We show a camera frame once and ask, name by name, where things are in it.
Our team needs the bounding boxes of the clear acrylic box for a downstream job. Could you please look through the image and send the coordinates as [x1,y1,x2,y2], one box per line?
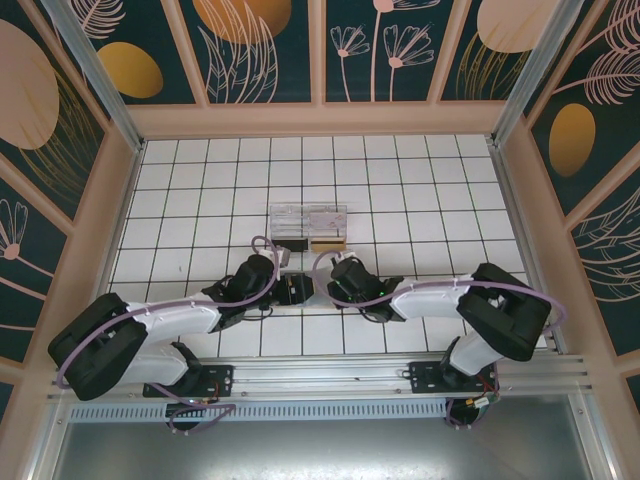
[269,203,350,253]

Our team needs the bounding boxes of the pink white card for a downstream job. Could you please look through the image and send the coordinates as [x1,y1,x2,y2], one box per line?
[309,212,347,240]

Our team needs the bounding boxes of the grey sheet metal panel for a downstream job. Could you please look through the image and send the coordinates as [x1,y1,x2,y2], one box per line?
[29,418,614,480]

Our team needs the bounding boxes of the yellow green connector plugs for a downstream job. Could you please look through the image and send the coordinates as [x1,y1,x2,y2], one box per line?
[467,387,503,416]

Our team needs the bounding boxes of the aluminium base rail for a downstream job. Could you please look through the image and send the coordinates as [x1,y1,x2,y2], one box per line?
[47,352,594,404]

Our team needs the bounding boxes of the slotted grey cable duct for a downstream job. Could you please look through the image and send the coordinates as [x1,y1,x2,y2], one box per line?
[64,399,451,422]

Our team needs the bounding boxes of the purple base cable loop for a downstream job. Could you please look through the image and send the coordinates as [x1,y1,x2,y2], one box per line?
[446,397,489,432]
[143,382,236,437]

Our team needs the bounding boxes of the aluminium side rail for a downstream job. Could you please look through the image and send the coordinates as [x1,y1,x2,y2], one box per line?
[74,142,147,361]
[487,142,569,354]

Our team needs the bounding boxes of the aluminium corner post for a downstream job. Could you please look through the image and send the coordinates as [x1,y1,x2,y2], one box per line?
[38,0,147,154]
[489,0,577,147]

